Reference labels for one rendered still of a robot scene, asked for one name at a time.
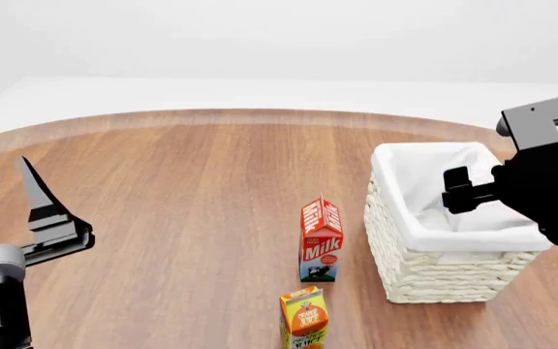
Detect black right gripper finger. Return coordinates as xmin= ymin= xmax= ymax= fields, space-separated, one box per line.
xmin=441 ymin=180 xmax=501 ymax=216
xmin=443 ymin=166 xmax=475 ymax=193

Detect white wicker basket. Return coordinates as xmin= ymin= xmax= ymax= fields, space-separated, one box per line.
xmin=362 ymin=141 xmax=554 ymax=305

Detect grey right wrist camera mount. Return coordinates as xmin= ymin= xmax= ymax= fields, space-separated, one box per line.
xmin=495 ymin=92 xmax=558 ymax=151

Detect white cloth basket liner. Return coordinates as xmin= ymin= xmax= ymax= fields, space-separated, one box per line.
xmin=370 ymin=141 xmax=554 ymax=253

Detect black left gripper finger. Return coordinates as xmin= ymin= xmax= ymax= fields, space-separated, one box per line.
xmin=16 ymin=155 xmax=75 ymax=233

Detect orange juice carton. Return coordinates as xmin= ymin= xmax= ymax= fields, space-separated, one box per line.
xmin=278 ymin=285 xmax=331 ymax=349

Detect red milk carton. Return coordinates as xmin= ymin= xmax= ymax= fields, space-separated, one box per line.
xmin=298 ymin=192 xmax=345 ymax=284

